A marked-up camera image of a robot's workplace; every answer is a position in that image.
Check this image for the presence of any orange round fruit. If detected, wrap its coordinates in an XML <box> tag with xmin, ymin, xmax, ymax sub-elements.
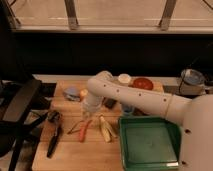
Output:
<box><xmin>80</xmin><ymin>89</ymin><xmax>88</xmax><ymax>101</ymax></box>

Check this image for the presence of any black handled can opener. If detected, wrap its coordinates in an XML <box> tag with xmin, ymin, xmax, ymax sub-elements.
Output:
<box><xmin>47</xmin><ymin>111</ymin><xmax>62</xmax><ymax>158</ymax></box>

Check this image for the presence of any orange carrot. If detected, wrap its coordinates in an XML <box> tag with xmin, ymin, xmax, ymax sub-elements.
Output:
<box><xmin>79</xmin><ymin>120</ymin><xmax>92</xmax><ymax>142</ymax></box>

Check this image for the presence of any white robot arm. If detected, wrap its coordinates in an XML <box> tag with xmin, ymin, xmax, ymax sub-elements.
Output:
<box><xmin>82</xmin><ymin>71</ymin><xmax>213</xmax><ymax>171</ymax></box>

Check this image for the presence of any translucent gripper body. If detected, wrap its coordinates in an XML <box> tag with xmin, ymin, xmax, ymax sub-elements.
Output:
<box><xmin>82</xmin><ymin>100</ymin><xmax>101</xmax><ymax>119</ymax></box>

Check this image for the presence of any green plastic tray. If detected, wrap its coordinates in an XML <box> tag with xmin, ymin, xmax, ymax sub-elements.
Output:
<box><xmin>118</xmin><ymin>116</ymin><xmax>181</xmax><ymax>171</ymax></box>

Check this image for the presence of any red bowl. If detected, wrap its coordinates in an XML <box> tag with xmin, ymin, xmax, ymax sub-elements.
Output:
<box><xmin>133</xmin><ymin>77</ymin><xmax>153</xmax><ymax>90</ymax></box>

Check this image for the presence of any black office chair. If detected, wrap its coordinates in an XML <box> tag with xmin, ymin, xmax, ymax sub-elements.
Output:
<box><xmin>0</xmin><ymin>79</ymin><xmax>50</xmax><ymax>171</ymax></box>

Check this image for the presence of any wooden cutting board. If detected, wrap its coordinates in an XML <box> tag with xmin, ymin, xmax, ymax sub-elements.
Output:
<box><xmin>31</xmin><ymin>80</ymin><xmax>172</xmax><ymax>171</ymax></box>

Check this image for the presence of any silver metal fork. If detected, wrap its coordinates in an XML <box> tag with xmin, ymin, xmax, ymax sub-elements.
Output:
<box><xmin>67</xmin><ymin>120</ymin><xmax>84</xmax><ymax>134</ymax></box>

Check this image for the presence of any dark green rectangular block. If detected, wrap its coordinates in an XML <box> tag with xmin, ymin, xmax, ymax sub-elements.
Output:
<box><xmin>104</xmin><ymin>99</ymin><xmax>116</xmax><ymax>109</ymax></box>

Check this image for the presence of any blue crumpled cloth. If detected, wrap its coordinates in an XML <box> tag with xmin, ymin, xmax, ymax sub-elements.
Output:
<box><xmin>64</xmin><ymin>87</ymin><xmax>80</xmax><ymax>102</ymax></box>

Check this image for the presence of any peeled yellow banana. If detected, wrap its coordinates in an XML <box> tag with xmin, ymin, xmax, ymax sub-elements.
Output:
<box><xmin>99</xmin><ymin>115</ymin><xmax>117</xmax><ymax>143</ymax></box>

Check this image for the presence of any white cup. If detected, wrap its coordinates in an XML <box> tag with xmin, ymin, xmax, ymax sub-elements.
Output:
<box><xmin>118</xmin><ymin>74</ymin><xmax>131</xmax><ymax>85</ymax></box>

